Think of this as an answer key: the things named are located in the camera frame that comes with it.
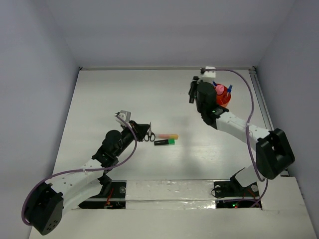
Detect purple cap highlighter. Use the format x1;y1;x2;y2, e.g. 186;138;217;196
188;82;196;104

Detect black handled scissors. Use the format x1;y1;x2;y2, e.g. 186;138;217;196
144;122;156;142

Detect green cap highlighter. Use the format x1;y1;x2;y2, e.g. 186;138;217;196
154;139;175;146

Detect yellow cap translucent highlighter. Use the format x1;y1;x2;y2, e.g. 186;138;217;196
155;134;179;140

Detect blue cap glue bottle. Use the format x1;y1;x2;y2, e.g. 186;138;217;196
227;85;233;95

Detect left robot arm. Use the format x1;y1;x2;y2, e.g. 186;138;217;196
21;120;151;236

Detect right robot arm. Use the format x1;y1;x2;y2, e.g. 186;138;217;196
188;76;295;195

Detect orange round organizer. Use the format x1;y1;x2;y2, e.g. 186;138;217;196
217;85;231;108

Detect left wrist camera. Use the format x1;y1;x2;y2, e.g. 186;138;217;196
114;110;131;123

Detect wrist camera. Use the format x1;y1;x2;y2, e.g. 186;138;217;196
199;66;216;83
114;110;131;123

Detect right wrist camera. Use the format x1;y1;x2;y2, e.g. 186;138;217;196
199;66;216;83

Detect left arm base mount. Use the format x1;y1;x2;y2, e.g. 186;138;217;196
78;179;127;210

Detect aluminium side rail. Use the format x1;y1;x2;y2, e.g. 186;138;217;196
249;69;295;179

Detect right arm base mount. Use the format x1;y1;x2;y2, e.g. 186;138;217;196
210;176;262;209

